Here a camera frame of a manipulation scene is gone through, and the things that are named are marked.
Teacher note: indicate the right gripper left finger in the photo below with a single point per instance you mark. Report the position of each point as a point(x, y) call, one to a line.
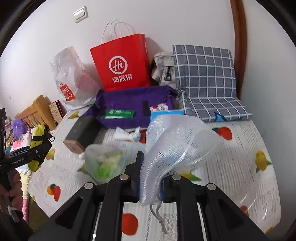
point(94, 212)

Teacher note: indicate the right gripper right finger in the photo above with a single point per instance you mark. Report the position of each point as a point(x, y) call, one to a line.
point(206, 212)

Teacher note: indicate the yellow black pouch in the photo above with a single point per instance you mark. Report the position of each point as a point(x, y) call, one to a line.
point(41, 144)

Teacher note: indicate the white tissue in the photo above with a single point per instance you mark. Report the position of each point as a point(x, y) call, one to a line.
point(122, 135)

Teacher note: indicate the white mesh bag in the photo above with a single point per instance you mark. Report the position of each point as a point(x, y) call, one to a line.
point(176, 143)

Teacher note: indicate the green wet wipes pack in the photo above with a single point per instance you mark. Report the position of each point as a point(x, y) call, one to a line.
point(118, 113)

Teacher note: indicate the small red white packet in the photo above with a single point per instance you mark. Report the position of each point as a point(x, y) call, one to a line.
point(158, 107)

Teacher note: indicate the person left hand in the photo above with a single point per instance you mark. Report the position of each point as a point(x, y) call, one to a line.
point(15, 193)

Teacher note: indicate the purple plush toy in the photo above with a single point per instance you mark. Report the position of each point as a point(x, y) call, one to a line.
point(19, 128)

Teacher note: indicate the wooden chair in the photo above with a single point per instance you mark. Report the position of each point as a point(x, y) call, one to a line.
point(38, 113)

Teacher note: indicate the green tissue pack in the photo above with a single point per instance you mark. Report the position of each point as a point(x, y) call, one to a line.
point(102, 163)

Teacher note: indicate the brown patterned book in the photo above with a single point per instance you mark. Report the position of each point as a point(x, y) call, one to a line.
point(57, 111)

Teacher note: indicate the dark green wooden box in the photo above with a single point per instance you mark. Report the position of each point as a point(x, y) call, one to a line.
point(82, 134)

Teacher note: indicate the white Miniso plastic bag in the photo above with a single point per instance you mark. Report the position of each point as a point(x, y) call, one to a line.
point(76, 87)

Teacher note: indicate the purple fabric storage tray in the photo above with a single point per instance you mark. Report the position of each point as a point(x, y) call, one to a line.
point(136, 99)

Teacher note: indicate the blue tissue box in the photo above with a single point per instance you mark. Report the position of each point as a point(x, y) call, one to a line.
point(154, 114)

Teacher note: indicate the red paper shopping bag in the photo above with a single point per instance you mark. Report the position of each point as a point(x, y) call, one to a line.
point(123, 62)

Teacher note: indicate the grey plaid cushion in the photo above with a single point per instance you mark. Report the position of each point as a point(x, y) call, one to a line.
point(206, 84)

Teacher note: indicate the beige canvas bag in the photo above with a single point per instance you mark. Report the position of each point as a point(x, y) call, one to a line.
point(163, 70)

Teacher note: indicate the white wall switch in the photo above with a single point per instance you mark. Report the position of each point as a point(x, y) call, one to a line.
point(80, 14)

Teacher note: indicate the brown wooden door frame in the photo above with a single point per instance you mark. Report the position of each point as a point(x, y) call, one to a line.
point(240, 42)

